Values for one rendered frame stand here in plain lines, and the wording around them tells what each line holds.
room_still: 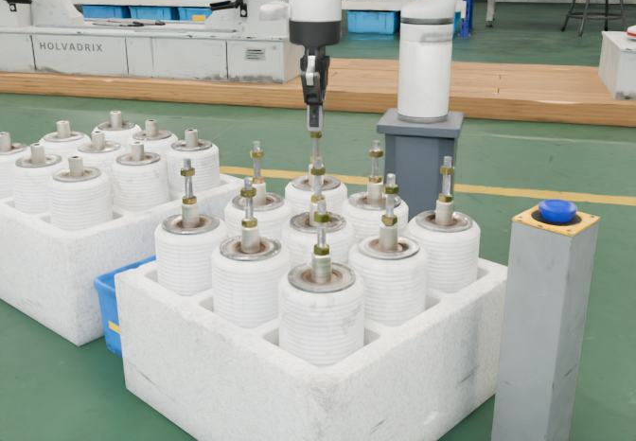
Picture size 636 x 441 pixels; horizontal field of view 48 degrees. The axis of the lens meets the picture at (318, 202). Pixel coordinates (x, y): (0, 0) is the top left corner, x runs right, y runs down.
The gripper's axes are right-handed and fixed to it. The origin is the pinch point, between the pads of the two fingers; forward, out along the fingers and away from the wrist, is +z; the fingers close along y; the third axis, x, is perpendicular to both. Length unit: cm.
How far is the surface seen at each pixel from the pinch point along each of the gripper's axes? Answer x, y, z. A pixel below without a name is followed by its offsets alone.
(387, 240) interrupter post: -11.9, -24.6, 9.2
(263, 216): 5.4, -13.8, 10.9
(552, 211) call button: -29.5, -29.4, 2.9
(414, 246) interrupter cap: -15.1, -23.4, 10.3
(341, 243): -5.9, -19.8, 11.9
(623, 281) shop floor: -55, 25, 36
